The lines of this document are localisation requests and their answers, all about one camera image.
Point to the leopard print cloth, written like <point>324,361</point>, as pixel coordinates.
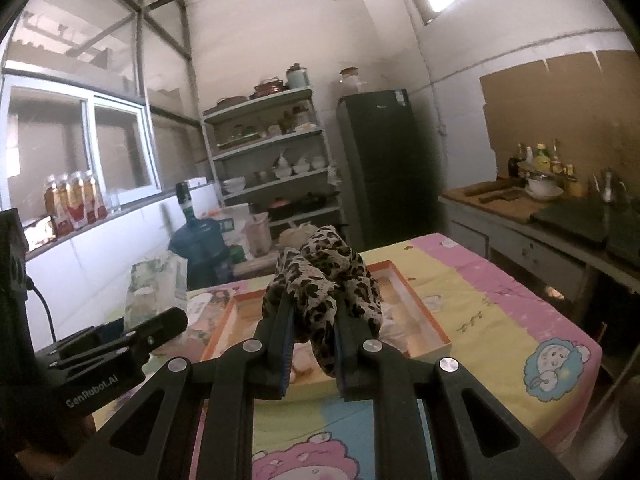
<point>320,270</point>

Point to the white flour sack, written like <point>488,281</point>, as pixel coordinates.
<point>234,225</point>

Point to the teal enamel pot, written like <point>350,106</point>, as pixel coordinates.
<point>297,77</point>

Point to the pale green shelf rack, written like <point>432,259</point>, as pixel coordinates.
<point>272,135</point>

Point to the clear plastic bag of goods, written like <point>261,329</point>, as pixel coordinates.
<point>297,236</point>

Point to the metal kettle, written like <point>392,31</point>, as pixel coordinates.
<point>606,190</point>

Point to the cardboard wall sheet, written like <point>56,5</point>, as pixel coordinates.
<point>560,105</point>

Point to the grey kitchen counter cabinet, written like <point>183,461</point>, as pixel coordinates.
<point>530,245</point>

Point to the stack of white bowls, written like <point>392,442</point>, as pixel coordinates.
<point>233,186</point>

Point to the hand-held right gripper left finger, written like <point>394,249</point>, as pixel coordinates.
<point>286,345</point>

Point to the blue water jug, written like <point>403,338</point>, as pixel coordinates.
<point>197,250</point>

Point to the red copper pan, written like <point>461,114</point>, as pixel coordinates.
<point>270,87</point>

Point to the cartoon printed tablecloth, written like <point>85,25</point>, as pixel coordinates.
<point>490,320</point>

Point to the white bowl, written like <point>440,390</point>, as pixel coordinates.
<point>545,190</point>

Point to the bagged mint green soft toy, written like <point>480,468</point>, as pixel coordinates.
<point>155,290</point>

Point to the drinking glass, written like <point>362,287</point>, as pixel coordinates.
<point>115,201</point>

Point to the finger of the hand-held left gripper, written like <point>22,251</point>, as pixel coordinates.
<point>160,325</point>

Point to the glass jar with lid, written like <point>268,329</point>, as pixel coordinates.
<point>351,81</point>

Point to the black induction cooker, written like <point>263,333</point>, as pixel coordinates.
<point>570,222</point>

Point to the beige plastic jug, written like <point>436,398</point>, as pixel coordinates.
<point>257,235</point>

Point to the wooden cutting board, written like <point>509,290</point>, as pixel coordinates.
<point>500,205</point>

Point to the dark refrigerator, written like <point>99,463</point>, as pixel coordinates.
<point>390,170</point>

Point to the black pot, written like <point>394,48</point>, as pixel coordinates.
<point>310,202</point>

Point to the black water jug pump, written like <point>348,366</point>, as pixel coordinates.
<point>184,200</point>

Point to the red lidded pot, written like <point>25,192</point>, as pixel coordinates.
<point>280,208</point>

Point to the orange rimmed cardboard box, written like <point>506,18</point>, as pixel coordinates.
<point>420,317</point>

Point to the wooden rolling pin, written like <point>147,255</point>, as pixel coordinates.
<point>482,189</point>

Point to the row of condiment bottles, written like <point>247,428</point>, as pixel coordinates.
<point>542,160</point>

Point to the sliding window frame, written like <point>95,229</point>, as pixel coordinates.
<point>90,150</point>

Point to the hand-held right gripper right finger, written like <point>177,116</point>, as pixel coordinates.
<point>343,360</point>

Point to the white printed packet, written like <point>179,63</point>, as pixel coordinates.
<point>207,312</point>

